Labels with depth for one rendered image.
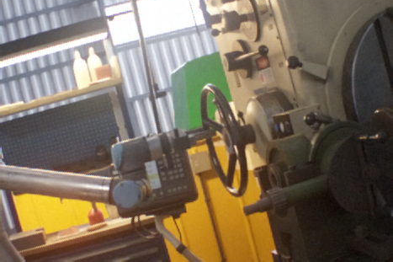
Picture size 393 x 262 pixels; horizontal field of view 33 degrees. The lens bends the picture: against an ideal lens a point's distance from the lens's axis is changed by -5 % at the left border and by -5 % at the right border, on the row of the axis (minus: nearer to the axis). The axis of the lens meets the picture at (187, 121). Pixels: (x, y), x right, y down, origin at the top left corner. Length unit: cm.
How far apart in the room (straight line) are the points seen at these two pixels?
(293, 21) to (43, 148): 230
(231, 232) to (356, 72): 303
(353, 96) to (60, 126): 238
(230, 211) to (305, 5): 297
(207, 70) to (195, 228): 186
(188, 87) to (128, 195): 405
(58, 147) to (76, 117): 21
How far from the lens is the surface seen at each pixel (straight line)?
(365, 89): 206
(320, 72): 206
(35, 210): 472
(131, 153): 230
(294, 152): 164
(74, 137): 407
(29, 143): 408
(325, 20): 214
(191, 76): 619
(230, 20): 232
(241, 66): 250
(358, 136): 154
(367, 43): 208
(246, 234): 497
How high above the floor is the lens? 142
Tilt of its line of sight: 1 degrees down
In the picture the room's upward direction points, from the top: 15 degrees counter-clockwise
